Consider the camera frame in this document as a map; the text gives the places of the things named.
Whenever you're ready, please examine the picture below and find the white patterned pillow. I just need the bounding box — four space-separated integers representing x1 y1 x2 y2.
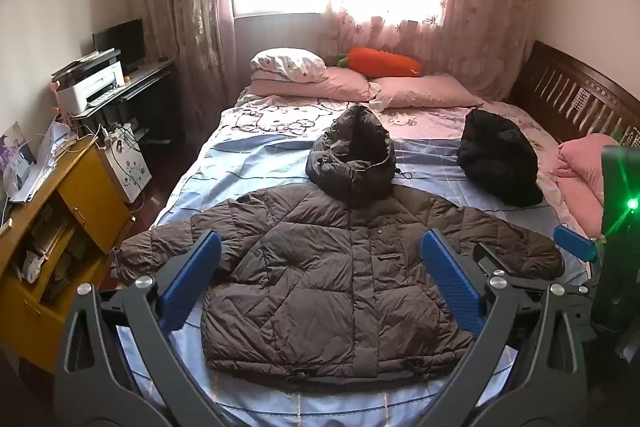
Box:
249 47 329 84

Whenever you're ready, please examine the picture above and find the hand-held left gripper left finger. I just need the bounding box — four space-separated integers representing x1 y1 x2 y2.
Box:
54 230 223 427

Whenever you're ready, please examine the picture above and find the white printer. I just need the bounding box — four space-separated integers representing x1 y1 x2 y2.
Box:
51 48 126 116

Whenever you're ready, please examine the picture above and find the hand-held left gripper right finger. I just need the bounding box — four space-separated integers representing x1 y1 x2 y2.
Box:
420 229 598 427

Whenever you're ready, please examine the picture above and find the black computer monitor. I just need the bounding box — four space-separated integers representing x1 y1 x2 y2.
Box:
92 18 147 76

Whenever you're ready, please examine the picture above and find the black computer desk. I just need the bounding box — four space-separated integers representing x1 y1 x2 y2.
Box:
74 58 177 145

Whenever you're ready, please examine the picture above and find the dark wooden headboard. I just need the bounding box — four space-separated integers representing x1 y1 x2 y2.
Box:
506 39 640 148

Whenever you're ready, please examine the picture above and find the white power strip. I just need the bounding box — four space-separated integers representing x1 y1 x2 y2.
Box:
101 123 137 148

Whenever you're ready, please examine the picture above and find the pink cartoon print sheet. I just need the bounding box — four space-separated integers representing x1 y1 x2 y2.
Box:
220 94 563 145

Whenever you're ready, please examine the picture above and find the black jacket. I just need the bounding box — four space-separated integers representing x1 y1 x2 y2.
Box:
456 108 546 208

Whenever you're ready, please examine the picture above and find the pink pillow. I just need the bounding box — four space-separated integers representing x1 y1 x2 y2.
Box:
249 68 374 103
369 74 486 111

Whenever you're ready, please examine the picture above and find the yellow wooden cabinet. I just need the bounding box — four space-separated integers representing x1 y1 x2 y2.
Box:
0 134 135 374

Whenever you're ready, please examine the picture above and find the stack of papers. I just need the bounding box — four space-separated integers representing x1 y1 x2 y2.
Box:
1 119 81 204

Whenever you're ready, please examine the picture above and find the white floral small cabinet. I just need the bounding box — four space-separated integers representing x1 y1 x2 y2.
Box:
96 122 153 206

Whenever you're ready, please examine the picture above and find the orange carrot plush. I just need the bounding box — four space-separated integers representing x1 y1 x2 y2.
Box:
335 47 424 80

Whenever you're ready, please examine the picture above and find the brown hooded puffer jacket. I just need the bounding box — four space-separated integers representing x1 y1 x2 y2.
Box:
112 104 567 382

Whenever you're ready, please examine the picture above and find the pink lace curtain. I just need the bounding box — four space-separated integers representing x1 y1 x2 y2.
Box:
127 0 237 120
320 0 543 94

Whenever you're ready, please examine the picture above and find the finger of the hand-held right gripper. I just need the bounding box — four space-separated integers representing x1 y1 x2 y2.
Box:
553 226 603 266
472 242 521 280

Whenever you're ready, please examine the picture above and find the blue plaid bed sheet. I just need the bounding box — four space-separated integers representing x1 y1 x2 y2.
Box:
117 127 601 427

